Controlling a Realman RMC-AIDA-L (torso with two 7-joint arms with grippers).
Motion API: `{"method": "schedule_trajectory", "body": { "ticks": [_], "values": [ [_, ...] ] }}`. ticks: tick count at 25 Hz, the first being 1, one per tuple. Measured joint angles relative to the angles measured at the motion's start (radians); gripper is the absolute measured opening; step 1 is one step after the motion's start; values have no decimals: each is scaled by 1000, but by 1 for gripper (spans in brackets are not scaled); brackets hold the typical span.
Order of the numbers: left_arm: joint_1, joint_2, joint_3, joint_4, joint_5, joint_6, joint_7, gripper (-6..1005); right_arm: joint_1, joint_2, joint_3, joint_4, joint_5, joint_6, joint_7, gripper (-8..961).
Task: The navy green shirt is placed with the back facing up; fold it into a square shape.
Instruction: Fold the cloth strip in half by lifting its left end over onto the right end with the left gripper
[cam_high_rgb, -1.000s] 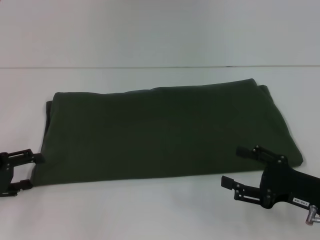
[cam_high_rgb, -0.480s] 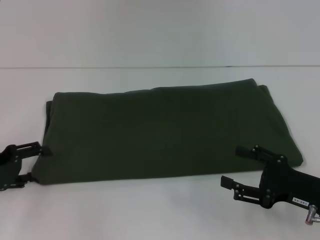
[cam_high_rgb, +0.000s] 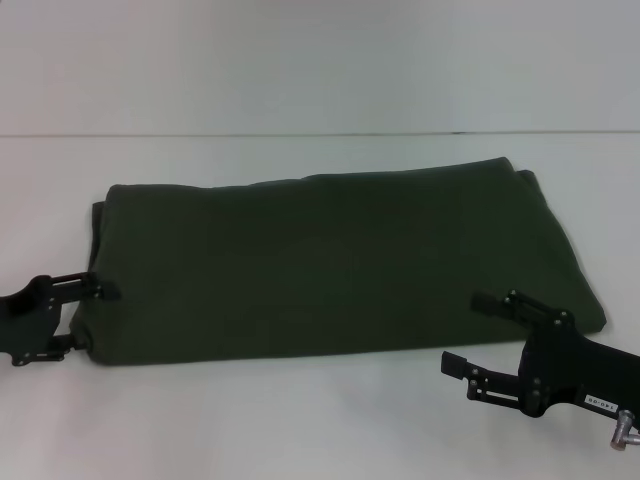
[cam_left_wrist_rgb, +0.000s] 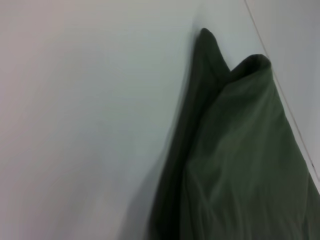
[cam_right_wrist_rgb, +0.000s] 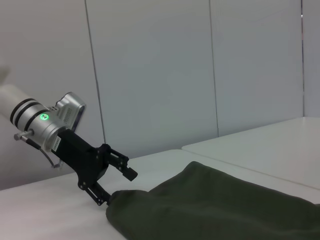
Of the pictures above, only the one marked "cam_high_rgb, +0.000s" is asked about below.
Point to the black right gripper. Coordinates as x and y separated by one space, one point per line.
575 370

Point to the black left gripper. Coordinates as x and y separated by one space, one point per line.
27 320

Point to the dark green t-shirt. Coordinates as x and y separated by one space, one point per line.
325 260

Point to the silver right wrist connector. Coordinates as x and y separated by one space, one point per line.
625 431

